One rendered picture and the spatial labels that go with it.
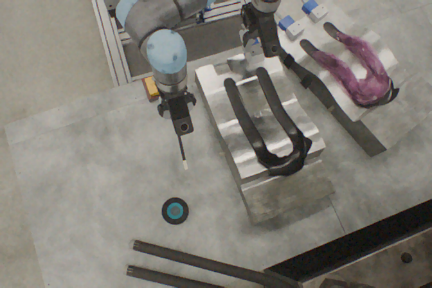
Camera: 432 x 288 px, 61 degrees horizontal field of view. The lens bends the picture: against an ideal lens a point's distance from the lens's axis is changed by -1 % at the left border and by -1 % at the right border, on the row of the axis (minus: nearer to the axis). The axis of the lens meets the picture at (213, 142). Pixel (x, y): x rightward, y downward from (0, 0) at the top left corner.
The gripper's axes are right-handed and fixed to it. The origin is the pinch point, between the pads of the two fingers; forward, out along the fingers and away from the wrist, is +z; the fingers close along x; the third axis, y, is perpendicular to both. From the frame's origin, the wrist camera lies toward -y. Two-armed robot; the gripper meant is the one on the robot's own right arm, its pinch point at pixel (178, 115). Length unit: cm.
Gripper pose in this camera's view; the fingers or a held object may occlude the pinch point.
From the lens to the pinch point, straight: 105.4
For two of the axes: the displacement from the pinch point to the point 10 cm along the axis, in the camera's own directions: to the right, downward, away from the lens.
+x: -9.3, 3.4, -1.3
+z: -0.4, 2.6, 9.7
